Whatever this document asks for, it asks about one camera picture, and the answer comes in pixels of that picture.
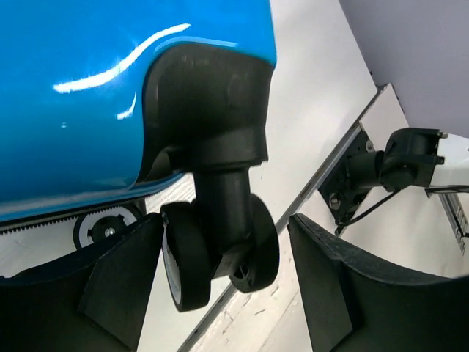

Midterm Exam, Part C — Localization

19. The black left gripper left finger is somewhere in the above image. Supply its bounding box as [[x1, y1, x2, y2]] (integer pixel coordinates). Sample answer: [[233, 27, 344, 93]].
[[1, 213, 162, 351]]

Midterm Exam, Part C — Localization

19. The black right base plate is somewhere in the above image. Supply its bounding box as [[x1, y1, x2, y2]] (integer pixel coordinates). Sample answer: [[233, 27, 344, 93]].
[[319, 129, 377, 235]]

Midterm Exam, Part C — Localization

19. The blue kids suitcase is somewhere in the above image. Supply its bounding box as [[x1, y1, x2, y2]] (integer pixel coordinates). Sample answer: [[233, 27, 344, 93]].
[[1, 1, 279, 311]]

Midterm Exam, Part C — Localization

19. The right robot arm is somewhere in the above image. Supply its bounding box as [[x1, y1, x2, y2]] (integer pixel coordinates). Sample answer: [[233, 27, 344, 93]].
[[331, 128, 468, 200]]

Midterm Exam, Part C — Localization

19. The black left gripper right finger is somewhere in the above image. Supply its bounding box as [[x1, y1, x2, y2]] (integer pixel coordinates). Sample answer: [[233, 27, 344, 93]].
[[288, 213, 468, 351]]

